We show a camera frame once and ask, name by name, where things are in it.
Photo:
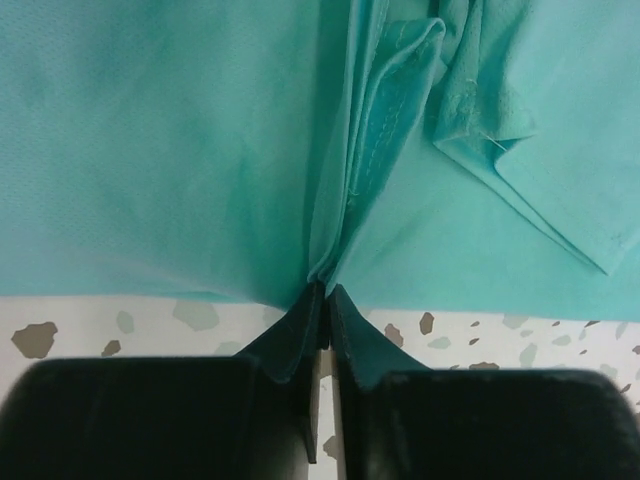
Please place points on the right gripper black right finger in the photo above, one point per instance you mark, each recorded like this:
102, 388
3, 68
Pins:
399, 419

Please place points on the teal t shirt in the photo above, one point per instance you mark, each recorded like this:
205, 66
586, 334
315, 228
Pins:
446, 155

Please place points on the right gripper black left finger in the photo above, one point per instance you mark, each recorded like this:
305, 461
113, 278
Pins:
252, 415

